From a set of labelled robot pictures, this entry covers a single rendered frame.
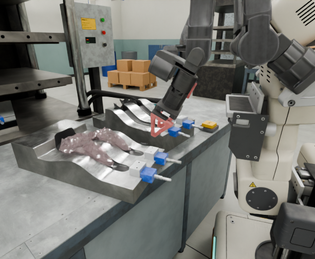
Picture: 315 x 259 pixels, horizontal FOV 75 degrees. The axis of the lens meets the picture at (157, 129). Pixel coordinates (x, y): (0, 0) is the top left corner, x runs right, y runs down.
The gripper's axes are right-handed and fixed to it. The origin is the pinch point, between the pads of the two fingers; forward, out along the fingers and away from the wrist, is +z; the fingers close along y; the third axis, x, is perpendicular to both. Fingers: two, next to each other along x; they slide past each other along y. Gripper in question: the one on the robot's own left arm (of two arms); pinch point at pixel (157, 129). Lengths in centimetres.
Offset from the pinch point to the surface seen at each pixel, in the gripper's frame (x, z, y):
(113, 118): -23.4, 23.4, -29.9
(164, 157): 6.8, 10.8, -4.9
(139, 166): 1.0, 12.2, 4.5
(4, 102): -77, 43, -21
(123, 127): -16.6, 22.9, -27.1
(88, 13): -82, -6, -80
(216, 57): 13, 12, -554
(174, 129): 5.3, 7.6, -22.2
